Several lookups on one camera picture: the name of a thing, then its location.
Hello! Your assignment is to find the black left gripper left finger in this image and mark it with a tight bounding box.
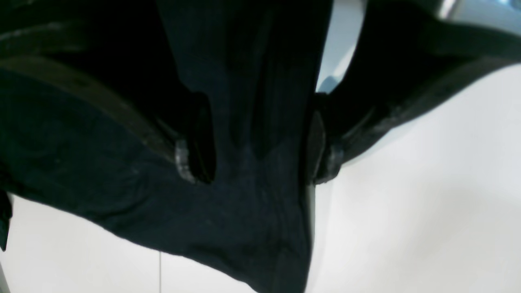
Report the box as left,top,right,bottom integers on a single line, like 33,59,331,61
1,56,214,184

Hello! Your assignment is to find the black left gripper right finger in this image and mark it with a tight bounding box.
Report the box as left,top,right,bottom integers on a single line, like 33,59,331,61
304,0,521,185

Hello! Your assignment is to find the dark navy T-shirt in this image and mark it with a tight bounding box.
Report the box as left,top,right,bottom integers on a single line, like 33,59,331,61
1,0,333,293

